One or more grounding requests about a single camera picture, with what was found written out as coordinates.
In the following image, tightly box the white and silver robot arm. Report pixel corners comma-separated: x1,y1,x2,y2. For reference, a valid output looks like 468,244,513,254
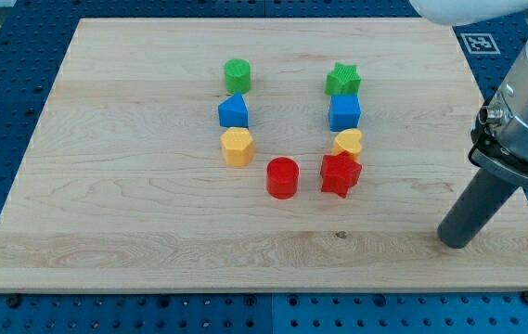
411,0,528,188

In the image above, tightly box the blue cube block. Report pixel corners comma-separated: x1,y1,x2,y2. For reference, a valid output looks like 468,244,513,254
328,95,361,132

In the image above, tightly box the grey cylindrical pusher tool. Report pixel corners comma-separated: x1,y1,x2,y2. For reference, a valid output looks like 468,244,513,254
437,169,518,249

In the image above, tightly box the green cylinder block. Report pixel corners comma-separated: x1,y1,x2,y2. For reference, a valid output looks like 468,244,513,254
224,58,251,94

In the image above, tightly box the red star block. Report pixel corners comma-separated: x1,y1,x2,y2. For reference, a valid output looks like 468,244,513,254
320,152,363,199

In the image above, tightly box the yellow heart block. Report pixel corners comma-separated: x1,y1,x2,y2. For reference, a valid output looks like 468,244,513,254
331,128,363,162

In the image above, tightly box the red cylinder block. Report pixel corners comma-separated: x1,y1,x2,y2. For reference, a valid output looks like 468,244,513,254
266,157,300,199

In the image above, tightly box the light wooden board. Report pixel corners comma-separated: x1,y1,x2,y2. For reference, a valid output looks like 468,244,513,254
0,19,528,293

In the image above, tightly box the green star block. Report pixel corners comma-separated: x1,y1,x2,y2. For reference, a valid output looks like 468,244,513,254
324,62,362,96

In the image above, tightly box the yellow hexagon block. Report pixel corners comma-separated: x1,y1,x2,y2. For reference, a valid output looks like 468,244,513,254
220,127,255,167

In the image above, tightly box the blue triangular prism block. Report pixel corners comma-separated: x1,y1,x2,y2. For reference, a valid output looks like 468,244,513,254
218,93,249,128

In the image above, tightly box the white fiducial marker tag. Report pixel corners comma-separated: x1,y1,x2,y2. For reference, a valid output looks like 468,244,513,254
460,32,500,55

